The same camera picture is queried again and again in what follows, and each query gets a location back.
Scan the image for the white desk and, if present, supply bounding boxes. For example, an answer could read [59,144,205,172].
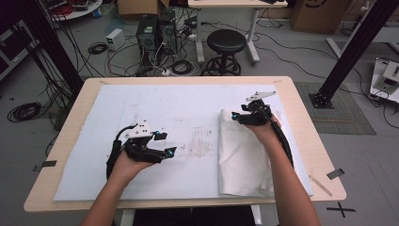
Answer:
[186,0,289,67]

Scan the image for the large cardboard box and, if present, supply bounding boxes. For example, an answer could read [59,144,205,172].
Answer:
[289,0,353,35]

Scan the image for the black metal stand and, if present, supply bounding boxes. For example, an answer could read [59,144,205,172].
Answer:
[308,0,399,110]
[12,0,85,96]

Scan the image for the black round stool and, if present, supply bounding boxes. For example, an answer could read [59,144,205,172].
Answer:
[200,28,247,77]

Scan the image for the white power supply box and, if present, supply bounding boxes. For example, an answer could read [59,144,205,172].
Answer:
[104,27,127,52]

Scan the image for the black tape cross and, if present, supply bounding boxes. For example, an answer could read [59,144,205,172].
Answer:
[326,202,358,218]

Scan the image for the white t-shirt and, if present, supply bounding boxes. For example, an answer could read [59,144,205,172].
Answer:
[217,107,285,199]

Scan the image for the right hand-held gripper cable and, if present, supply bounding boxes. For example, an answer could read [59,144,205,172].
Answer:
[263,107,295,168]

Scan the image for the small cardboard box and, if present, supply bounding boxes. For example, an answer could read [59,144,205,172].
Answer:
[117,0,170,21]

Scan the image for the hand-held gripper cable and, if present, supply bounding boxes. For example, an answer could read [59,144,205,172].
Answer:
[105,123,139,181]
[263,107,295,168]

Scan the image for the black computer tower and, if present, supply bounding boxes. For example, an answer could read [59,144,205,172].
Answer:
[157,10,179,57]
[136,13,160,69]

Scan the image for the white flat device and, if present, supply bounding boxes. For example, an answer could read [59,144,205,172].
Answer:
[369,56,399,105]

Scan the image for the person's dark pants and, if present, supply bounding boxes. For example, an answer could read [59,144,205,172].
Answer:
[133,205,257,226]

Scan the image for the black tape strip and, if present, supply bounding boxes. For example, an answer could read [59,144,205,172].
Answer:
[326,168,345,181]
[32,159,58,173]

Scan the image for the white foam mat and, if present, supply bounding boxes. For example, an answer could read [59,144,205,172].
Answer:
[53,83,315,202]

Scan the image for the grey floor mat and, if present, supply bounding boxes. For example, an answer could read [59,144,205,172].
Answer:
[294,81,377,137]

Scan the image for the person's right hand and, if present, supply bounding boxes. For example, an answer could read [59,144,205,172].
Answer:
[246,114,283,148]

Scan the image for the round white table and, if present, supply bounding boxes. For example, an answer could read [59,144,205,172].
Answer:
[40,0,104,23]

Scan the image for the small black cable coil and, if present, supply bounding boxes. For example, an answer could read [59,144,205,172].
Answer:
[87,40,109,56]

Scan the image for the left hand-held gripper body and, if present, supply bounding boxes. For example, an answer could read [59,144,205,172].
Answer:
[123,119,165,165]

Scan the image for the left hand-held gripper cable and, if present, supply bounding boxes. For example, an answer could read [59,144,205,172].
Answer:
[105,123,139,181]

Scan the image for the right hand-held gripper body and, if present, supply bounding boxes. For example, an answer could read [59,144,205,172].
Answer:
[245,90,278,127]

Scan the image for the person's left hand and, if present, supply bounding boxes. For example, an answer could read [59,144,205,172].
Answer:
[108,151,158,186]

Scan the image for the large black cable coil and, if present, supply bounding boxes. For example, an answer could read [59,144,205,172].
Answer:
[6,101,43,123]

